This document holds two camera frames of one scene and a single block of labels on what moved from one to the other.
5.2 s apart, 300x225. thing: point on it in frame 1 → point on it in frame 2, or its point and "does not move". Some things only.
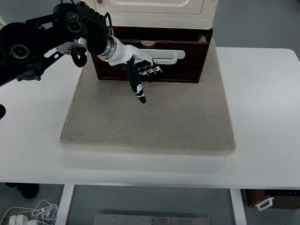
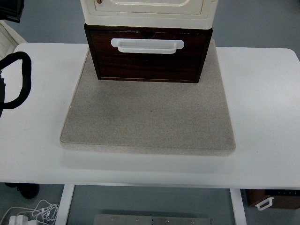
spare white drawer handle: x=269 y=199 does not move
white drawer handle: x=164 y=56 → x=147 y=46
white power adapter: x=18 y=220 does not move
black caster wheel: x=29 y=190 does not move
